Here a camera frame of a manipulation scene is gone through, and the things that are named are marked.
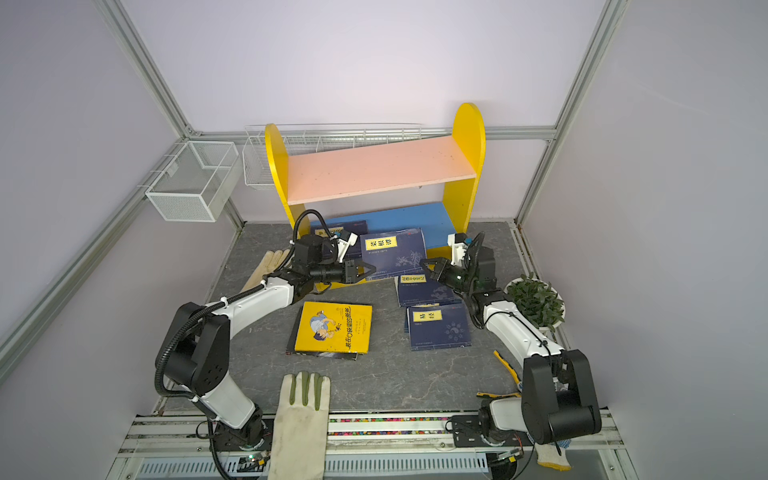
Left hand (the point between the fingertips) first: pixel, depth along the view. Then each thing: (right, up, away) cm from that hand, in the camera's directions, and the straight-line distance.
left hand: (375, 273), depth 82 cm
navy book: (+5, +6, +2) cm, 8 cm away
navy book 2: (+19, -17, +9) cm, 27 cm away
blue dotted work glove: (+42, -43, -12) cm, 61 cm away
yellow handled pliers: (+39, -29, 0) cm, 48 cm away
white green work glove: (-18, -38, -8) cm, 43 cm away
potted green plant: (+43, -7, -5) cm, 44 cm away
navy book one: (+14, -7, +17) cm, 23 cm away
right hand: (+13, +2, 0) cm, 13 cm away
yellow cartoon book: (-12, -16, +4) cm, 21 cm away
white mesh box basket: (-60, +29, +15) cm, 68 cm away
